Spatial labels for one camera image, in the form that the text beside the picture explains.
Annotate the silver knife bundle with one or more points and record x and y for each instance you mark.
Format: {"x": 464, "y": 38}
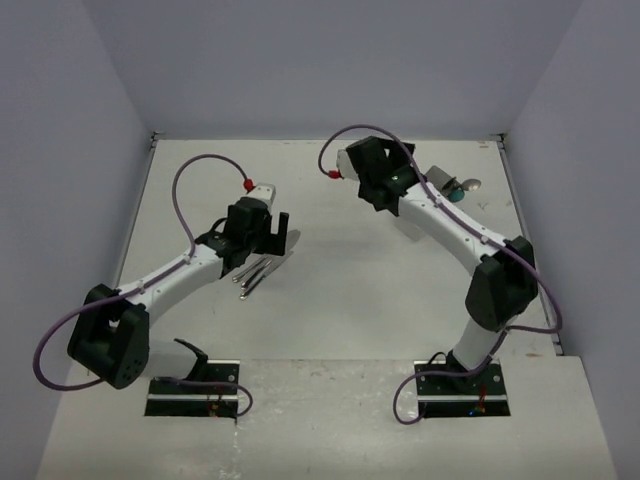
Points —
{"x": 251, "y": 277}

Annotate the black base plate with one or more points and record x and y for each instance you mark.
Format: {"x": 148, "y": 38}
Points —
{"x": 217, "y": 399}
{"x": 484, "y": 395}

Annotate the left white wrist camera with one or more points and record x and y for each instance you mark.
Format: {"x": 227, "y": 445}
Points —
{"x": 264, "y": 193}

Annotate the white three-compartment container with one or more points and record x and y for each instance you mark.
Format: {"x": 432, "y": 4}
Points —
{"x": 444, "y": 183}

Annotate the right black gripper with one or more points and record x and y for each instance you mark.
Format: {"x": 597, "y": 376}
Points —
{"x": 397, "y": 156}

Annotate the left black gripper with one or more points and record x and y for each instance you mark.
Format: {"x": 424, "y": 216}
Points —
{"x": 272, "y": 243}

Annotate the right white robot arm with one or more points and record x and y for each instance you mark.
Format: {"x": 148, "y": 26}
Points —
{"x": 502, "y": 285}

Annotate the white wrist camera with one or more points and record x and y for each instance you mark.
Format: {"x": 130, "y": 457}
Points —
{"x": 344, "y": 168}
{"x": 264, "y": 193}

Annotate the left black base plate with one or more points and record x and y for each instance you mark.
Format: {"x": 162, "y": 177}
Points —
{"x": 217, "y": 399}

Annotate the ornate silver teaspoon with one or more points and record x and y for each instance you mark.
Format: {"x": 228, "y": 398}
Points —
{"x": 471, "y": 184}

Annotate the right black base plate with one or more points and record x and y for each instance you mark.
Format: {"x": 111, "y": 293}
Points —
{"x": 484, "y": 395}

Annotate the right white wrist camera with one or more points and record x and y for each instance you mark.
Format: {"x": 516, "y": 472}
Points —
{"x": 344, "y": 168}

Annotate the teal plastic spoon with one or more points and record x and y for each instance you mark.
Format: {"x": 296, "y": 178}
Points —
{"x": 456, "y": 195}

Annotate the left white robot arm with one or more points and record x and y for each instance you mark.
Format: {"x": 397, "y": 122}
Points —
{"x": 111, "y": 337}

